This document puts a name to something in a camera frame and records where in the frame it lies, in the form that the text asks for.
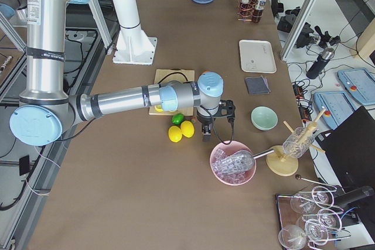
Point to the copper wire bottle rack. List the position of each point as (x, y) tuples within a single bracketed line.
[(250, 10)]

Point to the tea bottle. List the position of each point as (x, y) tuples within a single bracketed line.
[(244, 8), (258, 10)]

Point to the wine glass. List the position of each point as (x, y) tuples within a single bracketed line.
[(292, 237), (316, 232), (322, 197), (302, 203)]

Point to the wooden cutting board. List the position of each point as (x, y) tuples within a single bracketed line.
[(167, 75)]

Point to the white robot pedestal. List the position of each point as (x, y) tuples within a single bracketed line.
[(133, 45)]

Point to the wooden cup stand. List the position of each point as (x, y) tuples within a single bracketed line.
[(282, 164)]

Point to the clear glass on stand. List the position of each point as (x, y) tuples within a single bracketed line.
[(298, 142)]

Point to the grey folded cloth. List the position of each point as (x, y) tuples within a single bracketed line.
[(257, 85)]

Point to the lemon half slice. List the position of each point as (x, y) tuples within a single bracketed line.
[(158, 108)]

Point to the yellow lemon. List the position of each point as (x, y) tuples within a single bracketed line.
[(187, 129), (174, 134)]

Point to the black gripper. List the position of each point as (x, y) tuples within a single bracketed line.
[(205, 121)]

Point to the black thermos bottle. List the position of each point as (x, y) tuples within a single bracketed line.
[(322, 60)]

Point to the mint green bowl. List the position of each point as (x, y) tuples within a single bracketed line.
[(264, 118)]

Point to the metal ice scoop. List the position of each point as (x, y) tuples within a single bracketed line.
[(242, 161)]

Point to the cream rabbit tray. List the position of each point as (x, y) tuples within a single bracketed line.
[(256, 56)]

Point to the blue teach pendant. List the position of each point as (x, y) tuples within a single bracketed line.
[(337, 104), (359, 83)]

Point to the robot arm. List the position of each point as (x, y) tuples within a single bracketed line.
[(46, 111)]

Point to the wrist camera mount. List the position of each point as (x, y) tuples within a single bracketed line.
[(227, 110)]

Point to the black laptop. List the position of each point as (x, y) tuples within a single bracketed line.
[(350, 149)]

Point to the green lime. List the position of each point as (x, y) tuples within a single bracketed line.
[(178, 118)]

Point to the pink bowl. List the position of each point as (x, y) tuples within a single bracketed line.
[(222, 151)]

